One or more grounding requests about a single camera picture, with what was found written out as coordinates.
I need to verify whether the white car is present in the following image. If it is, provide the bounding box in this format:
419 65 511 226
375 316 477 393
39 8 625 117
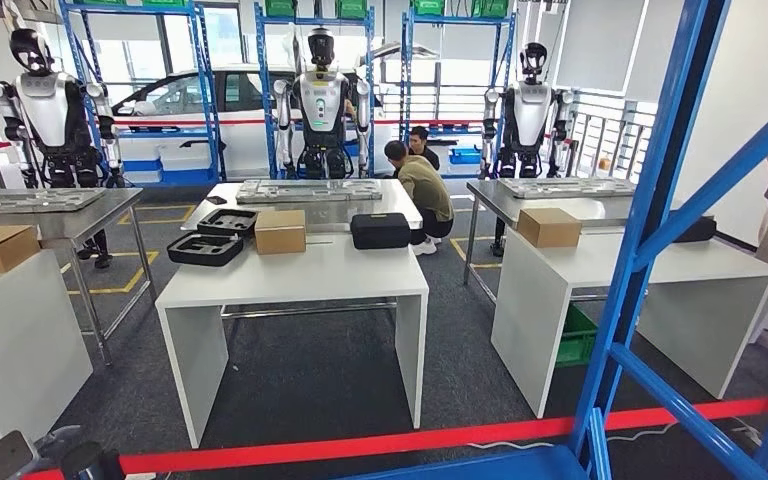
110 42 438 179

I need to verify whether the blue steel shelf rack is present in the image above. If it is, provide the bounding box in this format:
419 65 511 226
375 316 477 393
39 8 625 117
340 0 768 480
57 0 228 185
253 3 377 180
398 7 518 179

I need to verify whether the red barrier tape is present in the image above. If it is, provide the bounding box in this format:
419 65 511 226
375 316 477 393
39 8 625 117
0 117 577 150
22 396 768 480

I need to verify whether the grey metal railing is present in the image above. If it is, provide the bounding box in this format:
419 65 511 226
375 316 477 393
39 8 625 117
568 91 658 183

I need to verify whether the large blue bin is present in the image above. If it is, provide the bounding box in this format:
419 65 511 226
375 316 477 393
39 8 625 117
122 157 218 187

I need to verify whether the black foam tray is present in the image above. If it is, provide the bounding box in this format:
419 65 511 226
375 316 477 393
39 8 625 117
196 208 259 238
166 232 245 268

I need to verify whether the white floor cable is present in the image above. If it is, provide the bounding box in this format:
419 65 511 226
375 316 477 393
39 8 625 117
466 420 766 452

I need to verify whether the black zip case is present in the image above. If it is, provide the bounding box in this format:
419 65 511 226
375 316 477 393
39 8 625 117
350 212 412 251
672 215 718 244

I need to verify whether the silver black humanoid robot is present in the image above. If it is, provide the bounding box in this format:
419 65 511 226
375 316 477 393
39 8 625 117
272 27 372 181
0 27 124 190
479 41 574 180

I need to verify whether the black stanchion post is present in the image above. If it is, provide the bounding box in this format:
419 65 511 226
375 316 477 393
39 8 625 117
59 440 127 480

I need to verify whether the white table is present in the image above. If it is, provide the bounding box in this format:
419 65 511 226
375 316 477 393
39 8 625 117
0 248 94 444
491 228 768 420
155 231 430 450

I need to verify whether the grey metal parts tray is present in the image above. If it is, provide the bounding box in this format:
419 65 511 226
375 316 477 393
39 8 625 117
0 187 108 217
497 176 637 200
234 178 384 205

